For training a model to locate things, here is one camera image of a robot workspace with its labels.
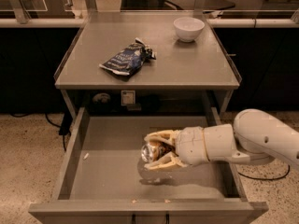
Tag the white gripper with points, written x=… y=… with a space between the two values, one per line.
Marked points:
x=191 y=146

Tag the white horizontal rail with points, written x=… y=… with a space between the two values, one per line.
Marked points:
x=216 y=23

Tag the orange soda can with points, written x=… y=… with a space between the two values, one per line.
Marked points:
x=154 y=150

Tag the white bowl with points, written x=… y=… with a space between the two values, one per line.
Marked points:
x=188 y=29

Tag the white label sticker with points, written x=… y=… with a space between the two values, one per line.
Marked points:
x=127 y=97

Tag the grey metal cabinet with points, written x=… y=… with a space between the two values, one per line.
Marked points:
x=200 y=65

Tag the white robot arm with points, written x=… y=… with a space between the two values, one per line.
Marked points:
x=254 y=138

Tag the blue chip bag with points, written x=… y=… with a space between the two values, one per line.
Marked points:
x=130 y=59

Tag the dark office chair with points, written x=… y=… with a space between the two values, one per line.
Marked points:
x=206 y=5

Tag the open grey top drawer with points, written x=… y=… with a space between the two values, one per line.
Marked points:
x=102 y=180

